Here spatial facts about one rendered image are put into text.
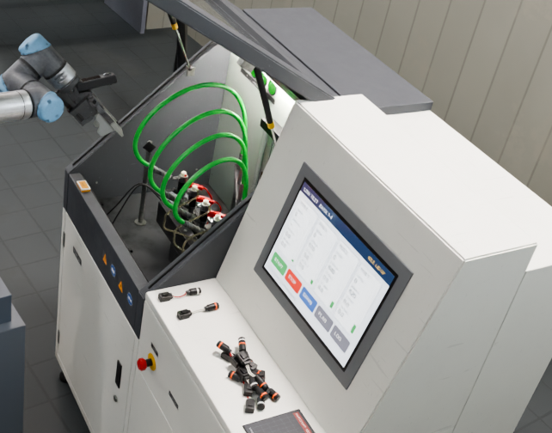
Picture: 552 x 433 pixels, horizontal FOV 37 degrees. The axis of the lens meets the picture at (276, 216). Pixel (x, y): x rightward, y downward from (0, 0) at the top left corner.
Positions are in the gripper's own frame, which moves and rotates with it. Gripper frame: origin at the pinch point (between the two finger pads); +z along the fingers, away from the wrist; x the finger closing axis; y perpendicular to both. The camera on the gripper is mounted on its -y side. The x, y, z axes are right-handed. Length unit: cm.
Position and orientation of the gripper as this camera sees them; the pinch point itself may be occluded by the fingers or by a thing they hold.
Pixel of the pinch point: (119, 127)
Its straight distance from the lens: 247.0
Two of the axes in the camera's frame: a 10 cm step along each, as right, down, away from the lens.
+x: 3.3, 3.9, -8.6
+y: -7.6, 6.5, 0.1
